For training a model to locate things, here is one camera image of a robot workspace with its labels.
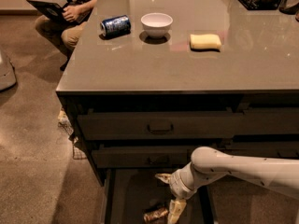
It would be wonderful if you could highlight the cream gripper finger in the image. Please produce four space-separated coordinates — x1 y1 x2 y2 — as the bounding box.
155 174 171 184
167 199 187 224

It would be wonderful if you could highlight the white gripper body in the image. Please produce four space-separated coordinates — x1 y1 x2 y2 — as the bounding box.
169 163 197 200

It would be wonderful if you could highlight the orange soda can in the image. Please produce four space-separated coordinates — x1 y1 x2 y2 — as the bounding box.
143 207 169 224

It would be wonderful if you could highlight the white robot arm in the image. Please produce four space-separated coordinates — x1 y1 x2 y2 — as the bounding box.
155 147 299 224

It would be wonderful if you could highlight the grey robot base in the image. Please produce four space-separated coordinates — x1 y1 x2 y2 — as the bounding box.
0 49 17 91

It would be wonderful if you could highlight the open bottom drawer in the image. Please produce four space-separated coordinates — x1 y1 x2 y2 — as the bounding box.
100 169 219 224

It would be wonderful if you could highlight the right middle drawer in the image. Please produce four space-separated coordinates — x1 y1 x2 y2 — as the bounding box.
223 141 299 159

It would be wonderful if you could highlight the right top drawer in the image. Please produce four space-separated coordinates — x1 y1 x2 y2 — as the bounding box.
239 108 299 135

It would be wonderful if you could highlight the dark counter cabinet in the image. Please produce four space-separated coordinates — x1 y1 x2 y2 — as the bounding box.
55 0 299 187

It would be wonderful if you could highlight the blue soda can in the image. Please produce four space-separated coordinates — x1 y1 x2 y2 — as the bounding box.
100 15 131 37

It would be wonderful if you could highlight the yellow sponge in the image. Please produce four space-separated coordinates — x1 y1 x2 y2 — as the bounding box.
190 35 221 49

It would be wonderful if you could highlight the white ceramic bowl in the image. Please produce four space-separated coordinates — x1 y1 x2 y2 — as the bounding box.
141 13 173 38

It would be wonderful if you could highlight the person in khaki pants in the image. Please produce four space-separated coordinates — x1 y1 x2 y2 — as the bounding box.
35 0 97 71

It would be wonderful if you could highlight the black laptop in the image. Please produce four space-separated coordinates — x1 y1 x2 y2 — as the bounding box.
25 0 78 25

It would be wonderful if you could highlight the dark object top right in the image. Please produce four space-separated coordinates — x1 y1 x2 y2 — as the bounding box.
279 0 299 15

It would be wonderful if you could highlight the middle drawer with handle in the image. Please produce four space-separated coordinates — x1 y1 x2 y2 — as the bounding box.
89 144 203 169

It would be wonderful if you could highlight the drawer with handle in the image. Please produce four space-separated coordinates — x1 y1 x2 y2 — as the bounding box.
89 144 203 169
77 111 242 140

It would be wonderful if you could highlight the top drawer with handle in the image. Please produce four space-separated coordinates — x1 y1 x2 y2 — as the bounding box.
77 111 242 140

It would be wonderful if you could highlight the wire rack on floor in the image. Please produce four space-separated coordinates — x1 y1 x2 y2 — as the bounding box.
58 108 87 160

